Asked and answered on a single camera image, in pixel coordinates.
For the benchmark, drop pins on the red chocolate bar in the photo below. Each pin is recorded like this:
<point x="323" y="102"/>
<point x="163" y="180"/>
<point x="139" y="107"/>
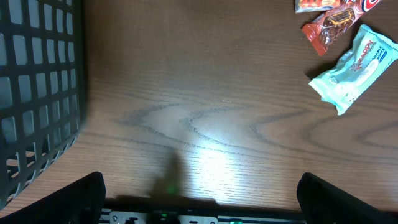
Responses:
<point x="327" y="27"/>

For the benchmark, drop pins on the teal snack wrapper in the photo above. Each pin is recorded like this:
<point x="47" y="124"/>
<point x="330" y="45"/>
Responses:
<point x="356" y="70"/>

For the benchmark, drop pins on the small orange juice carton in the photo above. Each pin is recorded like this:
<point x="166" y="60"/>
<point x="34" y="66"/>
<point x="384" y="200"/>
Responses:
<point x="315" y="5"/>

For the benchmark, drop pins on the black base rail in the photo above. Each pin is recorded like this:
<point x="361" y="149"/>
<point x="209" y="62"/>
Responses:
<point x="135" y="210"/>

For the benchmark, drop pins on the grey plastic basket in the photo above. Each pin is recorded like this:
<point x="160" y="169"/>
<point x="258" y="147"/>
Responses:
<point x="42" y="87"/>

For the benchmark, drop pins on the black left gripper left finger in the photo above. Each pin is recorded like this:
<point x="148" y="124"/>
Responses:
<point x="79" y="202"/>

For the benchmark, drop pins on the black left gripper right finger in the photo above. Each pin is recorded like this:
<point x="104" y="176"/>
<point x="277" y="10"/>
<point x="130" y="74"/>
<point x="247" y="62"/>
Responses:
<point x="322" y="202"/>

